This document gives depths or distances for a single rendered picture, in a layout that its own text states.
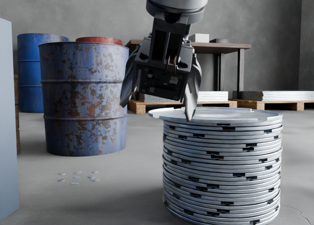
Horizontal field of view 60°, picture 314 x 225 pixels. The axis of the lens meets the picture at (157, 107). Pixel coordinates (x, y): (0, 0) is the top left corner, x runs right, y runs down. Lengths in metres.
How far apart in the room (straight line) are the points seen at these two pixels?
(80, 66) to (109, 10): 2.97
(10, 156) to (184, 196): 0.41
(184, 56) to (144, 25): 3.77
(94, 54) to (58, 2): 2.98
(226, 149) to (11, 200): 0.51
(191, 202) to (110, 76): 0.73
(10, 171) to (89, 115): 0.53
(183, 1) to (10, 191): 0.59
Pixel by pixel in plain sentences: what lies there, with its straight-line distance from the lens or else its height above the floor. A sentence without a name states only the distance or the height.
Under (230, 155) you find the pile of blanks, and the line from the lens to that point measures 0.58.
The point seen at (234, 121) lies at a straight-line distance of 0.50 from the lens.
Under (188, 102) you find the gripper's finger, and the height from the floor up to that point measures 0.27.
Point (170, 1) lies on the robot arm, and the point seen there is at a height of 0.39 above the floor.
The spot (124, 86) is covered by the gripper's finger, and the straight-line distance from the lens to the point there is 0.45.
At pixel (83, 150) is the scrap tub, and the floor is 0.03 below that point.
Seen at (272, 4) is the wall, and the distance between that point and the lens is 5.09.
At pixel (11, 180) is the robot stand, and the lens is 0.74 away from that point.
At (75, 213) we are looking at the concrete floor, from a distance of 0.72.
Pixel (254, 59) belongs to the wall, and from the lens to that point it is 4.77.
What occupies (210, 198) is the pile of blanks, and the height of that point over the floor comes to 0.07.
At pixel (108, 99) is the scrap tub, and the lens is 1.20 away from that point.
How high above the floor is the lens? 0.30
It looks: 4 degrees down
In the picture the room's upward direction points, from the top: straight up
